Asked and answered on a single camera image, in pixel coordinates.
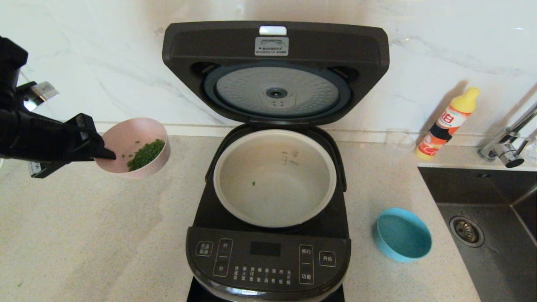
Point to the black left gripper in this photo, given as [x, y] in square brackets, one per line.
[82, 138]

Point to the pink bowl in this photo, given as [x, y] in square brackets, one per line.
[126, 134]

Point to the chopped green onions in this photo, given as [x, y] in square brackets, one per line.
[147, 154]

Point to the blue bowl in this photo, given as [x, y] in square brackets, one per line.
[400, 235]

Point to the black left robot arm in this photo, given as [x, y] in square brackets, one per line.
[25, 134]

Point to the black glass cooktop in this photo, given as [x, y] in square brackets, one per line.
[196, 296]

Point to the clear glass cup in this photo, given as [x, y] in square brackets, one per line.
[400, 141]

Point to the yellow orange detergent bottle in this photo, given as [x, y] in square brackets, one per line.
[447, 123]

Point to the round metal sink drain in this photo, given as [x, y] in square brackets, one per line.
[466, 231]

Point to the chrome faucet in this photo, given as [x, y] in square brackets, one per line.
[503, 147]

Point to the dark steel sink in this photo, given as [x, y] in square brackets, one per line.
[495, 272]

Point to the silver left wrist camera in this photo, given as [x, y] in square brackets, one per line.
[40, 93]

